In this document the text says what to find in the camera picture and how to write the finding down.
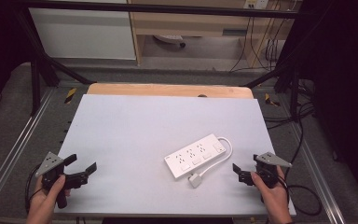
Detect yellow black floor tape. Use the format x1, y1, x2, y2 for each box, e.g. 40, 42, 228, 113
63, 87, 77, 105
264, 92, 282, 107

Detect black hanging cables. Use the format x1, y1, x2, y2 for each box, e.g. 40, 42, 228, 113
228, 8, 288, 73

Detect aluminium floor rail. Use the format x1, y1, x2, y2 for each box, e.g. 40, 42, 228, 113
287, 122, 347, 224
0, 88, 56, 208

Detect grey power strip with cable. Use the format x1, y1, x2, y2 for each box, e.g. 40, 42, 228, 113
153, 34, 187, 49

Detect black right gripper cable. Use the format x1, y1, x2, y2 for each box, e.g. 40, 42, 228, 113
279, 174, 323, 217

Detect wooden table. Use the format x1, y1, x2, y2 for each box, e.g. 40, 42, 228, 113
86, 82, 255, 100

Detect white plug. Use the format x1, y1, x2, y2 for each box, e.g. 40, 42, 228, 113
187, 173, 203, 189

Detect bundle of black floor cables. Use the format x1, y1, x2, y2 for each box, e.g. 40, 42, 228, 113
262, 78, 316, 181

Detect white cabinet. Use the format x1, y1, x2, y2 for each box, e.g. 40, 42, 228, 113
28, 0, 137, 61

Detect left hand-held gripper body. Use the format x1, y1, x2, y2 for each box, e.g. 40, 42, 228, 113
35, 151, 90, 210

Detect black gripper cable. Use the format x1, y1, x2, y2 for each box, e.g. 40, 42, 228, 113
279, 174, 323, 217
24, 163, 45, 216

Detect white power strip cable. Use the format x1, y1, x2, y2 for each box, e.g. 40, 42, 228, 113
198, 136, 234, 180

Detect white power strip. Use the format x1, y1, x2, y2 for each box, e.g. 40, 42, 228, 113
163, 133, 227, 180

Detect person's right hand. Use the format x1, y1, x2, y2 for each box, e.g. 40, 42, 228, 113
250, 166, 294, 224

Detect white wall socket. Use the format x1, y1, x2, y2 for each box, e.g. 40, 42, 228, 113
242, 0, 270, 10

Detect black metal frame crossbar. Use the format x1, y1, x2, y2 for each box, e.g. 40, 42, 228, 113
13, 0, 310, 19

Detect person's left hand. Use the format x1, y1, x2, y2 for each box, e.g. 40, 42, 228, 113
26, 175, 72, 224

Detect black metal frame leg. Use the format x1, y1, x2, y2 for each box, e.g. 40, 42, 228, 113
242, 60, 303, 123
12, 7, 98, 117

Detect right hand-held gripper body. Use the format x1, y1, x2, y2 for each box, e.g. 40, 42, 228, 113
238, 151, 293, 189

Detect wooden desk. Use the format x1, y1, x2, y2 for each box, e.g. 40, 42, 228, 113
127, 0, 296, 68

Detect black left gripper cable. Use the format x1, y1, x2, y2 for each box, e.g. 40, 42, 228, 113
24, 163, 45, 216

